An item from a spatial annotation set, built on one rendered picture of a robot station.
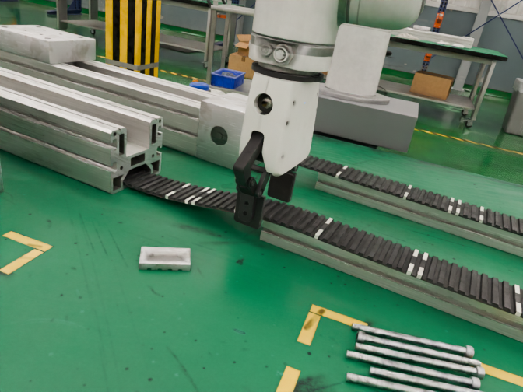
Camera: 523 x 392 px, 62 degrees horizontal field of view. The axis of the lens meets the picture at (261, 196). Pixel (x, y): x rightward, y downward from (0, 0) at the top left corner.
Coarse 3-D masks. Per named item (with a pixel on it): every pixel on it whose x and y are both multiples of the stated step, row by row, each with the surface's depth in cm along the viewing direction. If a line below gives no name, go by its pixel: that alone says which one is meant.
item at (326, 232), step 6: (324, 222) 50; (330, 222) 50; (336, 222) 50; (318, 228) 49; (324, 228) 49; (330, 228) 49; (336, 228) 49; (318, 234) 47; (324, 234) 48; (330, 234) 48; (324, 240) 47; (330, 240) 47
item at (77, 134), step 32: (0, 96) 59; (32, 96) 60; (64, 96) 64; (96, 96) 64; (0, 128) 62; (32, 128) 58; (64, 128) 57; (96, 128) 53; (128, 128) 60; (32, 160) 60; (64, 160) 58; (96, 160) 55; (128, 160) 57; (160, 160) 63
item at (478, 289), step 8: (472, 272) 45; (472, 280) 44; (480, 280) 44; (488, 280) 45; (472, 288) 42; (480, 288) 43; (488, 288) 43; (472, 296) 41; (480, 296) 42; (488, 296) 42
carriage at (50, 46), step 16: (0, 32) 82; (16, 32) 80; (32, 32) 83; (48, 32) 85; (64, 32) 88; (0, 48) 83; (16, 48) 81; (32, 48) 79; (48, 48) 78; (64, 48) 80; (80, 48) 84
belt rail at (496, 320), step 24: (264, 240) 51; (288, 240) 50; (312, 240) 48; (336, 264) 48; (360, 264) 47; (384, 288) 46; (408, 288) 45; (432, 288) 44; (456, 312) 43; (480, 312) 43; (504, 312) 41
